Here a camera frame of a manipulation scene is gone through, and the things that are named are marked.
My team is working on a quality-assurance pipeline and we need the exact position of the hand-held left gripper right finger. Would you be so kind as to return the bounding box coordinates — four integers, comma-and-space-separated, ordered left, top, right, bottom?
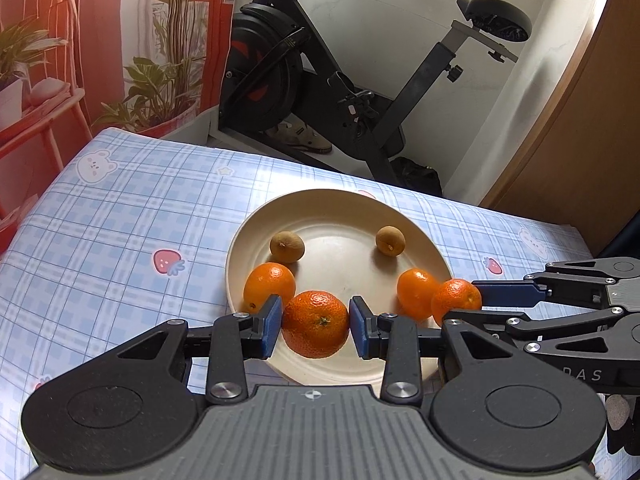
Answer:
349, 295, 521, 407

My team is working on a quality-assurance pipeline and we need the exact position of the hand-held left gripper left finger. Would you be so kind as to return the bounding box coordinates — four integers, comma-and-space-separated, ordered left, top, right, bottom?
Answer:
116, 294, 284, 407

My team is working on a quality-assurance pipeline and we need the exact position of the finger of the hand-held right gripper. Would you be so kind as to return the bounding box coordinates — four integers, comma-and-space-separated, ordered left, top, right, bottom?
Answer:
472, 257, 640, 313
444, 309, 626, 343

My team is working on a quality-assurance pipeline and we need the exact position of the small orange tangerine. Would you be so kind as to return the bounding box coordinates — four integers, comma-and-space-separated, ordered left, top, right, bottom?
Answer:
431, 278, 483, 327
243, 262, 297, 314
396, 268, 441, 322

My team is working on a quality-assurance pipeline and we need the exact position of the large orange tangerine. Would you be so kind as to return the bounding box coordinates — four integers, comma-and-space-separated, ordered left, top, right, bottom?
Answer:
281, 290, 350, 359

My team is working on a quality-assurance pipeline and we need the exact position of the cream round plate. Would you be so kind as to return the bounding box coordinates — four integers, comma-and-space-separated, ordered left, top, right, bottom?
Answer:
225, 188, 451, 387

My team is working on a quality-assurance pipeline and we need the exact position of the brown kiwi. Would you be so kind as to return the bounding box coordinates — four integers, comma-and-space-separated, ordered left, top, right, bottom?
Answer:
375, 226, 406, 256
270, 231, 305, 264

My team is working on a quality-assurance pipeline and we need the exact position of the black bag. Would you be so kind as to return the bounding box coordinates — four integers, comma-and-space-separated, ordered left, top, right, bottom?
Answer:
390, 156, 444, 197

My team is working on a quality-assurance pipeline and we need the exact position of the blue plaid tablecloth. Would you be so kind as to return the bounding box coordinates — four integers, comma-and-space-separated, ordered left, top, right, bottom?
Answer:
0, 127, 640, 480

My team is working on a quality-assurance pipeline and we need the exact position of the beige sandal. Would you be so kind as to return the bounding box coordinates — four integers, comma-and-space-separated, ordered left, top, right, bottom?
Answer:
265, 120, 333, 156

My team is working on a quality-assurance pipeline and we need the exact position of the black exercise bike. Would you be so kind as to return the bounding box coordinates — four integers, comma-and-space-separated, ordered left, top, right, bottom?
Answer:
219, 0, 533, 197

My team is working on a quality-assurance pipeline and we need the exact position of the red room wall poster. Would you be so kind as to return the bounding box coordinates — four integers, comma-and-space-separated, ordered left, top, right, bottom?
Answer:
0, 0, 246, 258

